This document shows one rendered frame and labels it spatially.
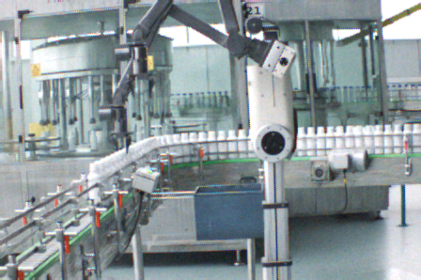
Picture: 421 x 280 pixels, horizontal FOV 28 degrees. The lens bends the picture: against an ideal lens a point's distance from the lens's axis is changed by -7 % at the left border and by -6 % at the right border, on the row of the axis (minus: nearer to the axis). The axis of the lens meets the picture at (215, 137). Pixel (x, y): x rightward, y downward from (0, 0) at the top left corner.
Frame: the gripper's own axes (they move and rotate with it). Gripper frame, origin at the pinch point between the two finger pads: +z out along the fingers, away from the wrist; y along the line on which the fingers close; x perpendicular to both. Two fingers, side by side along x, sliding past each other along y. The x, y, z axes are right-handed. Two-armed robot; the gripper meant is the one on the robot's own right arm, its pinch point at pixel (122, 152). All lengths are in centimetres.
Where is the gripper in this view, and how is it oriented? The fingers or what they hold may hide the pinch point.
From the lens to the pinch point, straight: 394.7
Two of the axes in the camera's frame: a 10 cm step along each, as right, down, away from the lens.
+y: -10.0, 0.4, 0.5
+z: 0.5, 10.0, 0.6
